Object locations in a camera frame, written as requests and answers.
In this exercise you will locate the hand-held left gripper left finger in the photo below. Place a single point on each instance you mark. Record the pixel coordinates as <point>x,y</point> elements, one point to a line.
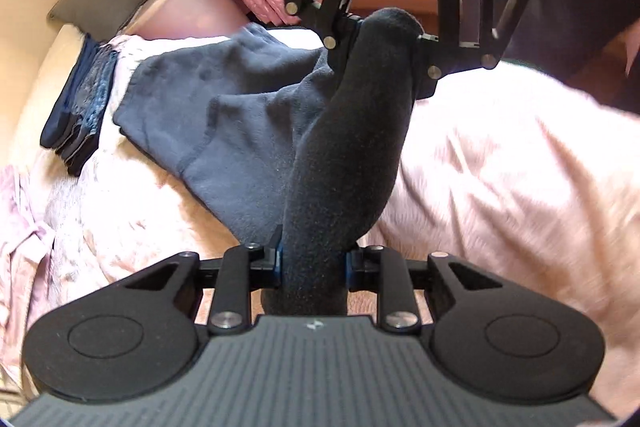
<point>278,257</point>

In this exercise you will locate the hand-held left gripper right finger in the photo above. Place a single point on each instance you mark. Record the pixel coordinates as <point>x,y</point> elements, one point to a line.
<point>351,269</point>

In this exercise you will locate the dark navy pants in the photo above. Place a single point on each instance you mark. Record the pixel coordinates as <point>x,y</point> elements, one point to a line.
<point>340,157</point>

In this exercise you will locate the bed with pink sheet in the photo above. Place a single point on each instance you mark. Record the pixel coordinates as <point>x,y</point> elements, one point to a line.
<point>500,167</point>

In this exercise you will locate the folded blue patterned garment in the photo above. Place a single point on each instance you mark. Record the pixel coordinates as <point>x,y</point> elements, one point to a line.
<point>95,92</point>

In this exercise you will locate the lilac cloth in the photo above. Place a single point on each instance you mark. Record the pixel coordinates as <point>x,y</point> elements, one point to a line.
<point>22,232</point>

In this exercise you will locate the folded navy garment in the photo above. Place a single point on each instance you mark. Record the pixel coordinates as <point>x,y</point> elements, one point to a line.
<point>65,107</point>

